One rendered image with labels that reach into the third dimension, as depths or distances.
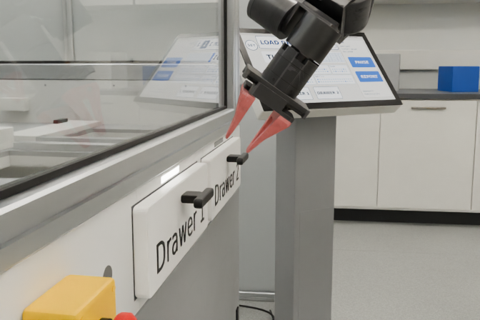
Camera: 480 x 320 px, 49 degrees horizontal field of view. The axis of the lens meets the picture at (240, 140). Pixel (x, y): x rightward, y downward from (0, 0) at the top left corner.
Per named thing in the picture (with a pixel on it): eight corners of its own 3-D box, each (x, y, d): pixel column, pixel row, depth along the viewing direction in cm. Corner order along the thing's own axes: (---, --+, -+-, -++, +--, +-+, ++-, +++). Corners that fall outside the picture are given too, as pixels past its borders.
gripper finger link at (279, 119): (218, 126, 78) (256, 73, 76) (258, 153, 78) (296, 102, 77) (216, 138, 71) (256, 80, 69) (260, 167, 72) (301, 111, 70)
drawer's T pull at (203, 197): (214, 196, 77) (214, 186, 77) (201, 210, 70) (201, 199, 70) (190, 195, 78) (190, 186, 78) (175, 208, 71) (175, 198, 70)
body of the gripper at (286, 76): (239, 73, 75) (270, 29, 74) (298, 113, 77) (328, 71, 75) (239, 79, 69) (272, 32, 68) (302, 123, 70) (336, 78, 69)
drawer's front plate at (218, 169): (240, 185, 120) (240, 136, 119) (211, 221, 92) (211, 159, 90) (233, 184, 121) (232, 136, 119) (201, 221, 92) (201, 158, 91)
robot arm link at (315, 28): (340, 21, 67) (350, 33, 72) (298, -7, 69) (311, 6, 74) (306, 67, 68) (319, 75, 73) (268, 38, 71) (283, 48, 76)
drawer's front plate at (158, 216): (208, 226, 90) (207, 161, 88) (148, 301, 61) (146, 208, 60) (198, 226, 90) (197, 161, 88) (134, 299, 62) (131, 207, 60)
